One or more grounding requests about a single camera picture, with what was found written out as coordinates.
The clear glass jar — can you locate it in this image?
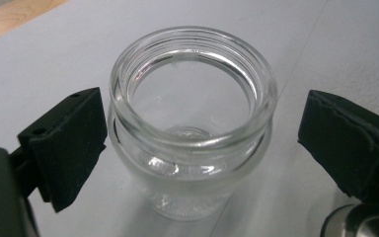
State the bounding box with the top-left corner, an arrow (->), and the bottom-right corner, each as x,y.
107,26 -> 278,222

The silver metal jar lid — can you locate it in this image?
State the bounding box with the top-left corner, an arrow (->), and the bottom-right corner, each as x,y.
320,202 -> 379,237

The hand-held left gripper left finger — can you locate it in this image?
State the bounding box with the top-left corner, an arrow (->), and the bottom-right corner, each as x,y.
16,86 -> 109,213

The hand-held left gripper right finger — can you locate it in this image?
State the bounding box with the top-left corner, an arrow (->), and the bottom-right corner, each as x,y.
297,89 -> 379,205

